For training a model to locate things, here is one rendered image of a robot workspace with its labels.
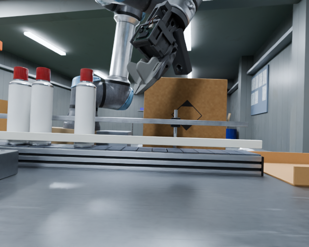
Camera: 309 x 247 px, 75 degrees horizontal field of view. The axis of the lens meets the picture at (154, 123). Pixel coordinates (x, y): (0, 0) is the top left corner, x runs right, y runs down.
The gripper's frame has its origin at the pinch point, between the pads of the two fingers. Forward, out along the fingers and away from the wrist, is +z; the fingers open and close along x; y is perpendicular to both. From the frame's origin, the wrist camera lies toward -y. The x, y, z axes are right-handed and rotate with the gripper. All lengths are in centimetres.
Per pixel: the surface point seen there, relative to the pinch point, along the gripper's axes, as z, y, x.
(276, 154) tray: -9, -47, 17
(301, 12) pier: -223, -164, -43
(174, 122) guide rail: -0.4, -15.4, -0.7
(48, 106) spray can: 12.5, 9.2, -20.2
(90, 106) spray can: 7.6, 3.0, -12.1
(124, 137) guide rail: 10.6, -4.6, -3.0
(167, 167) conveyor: 11.9, -13.9, 5.8
